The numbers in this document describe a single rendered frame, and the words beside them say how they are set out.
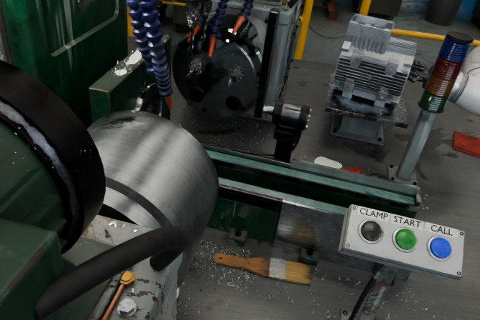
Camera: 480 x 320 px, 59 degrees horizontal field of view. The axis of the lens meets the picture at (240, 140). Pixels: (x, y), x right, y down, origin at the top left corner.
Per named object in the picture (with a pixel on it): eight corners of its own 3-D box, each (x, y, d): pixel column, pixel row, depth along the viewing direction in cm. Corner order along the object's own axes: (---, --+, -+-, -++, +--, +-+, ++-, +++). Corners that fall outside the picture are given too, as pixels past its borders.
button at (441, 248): (426, 256, 63) (430, 255, 61) (427, 236, 64) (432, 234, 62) (446, 261, 63) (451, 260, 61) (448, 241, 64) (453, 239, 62)
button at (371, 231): (357, 239, 64) (360, 237, 63) (361, 220, 65) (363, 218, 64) (377, 244, 64) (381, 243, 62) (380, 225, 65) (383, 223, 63)
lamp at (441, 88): (426, 93, 104) (433, 76, 101) (423, 83, 109) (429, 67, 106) (451, 98, 103) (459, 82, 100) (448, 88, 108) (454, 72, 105)
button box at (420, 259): (337, 253, 68) (343, 248, 63) (344, 209, 70) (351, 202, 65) (448, 281, 65) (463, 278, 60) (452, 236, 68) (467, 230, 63)
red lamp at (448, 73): (433, 76, 101) (440, 59, 99) (429, 67, 106) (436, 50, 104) (459, 82, 100) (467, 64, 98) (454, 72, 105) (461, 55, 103)
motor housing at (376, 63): (328, 97, 131) (343, 38, 120) (340, 75, 146) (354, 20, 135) (393, 116, 125) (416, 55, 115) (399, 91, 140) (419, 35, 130)
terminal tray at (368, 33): (342, 46, 125) (348, 22, 121) (348, 35, 134) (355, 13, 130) (383, 56, 122) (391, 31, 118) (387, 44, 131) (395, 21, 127)
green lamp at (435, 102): (420, 109, 106) (426, 93, 104) (417, 98, 111) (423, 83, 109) (445, 114, 105) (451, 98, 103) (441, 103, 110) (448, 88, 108)
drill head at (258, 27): (158, 123, 109) (158, 28, 96) (205, 63, 143) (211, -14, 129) (252, 143, 106) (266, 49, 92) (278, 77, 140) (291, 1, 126)
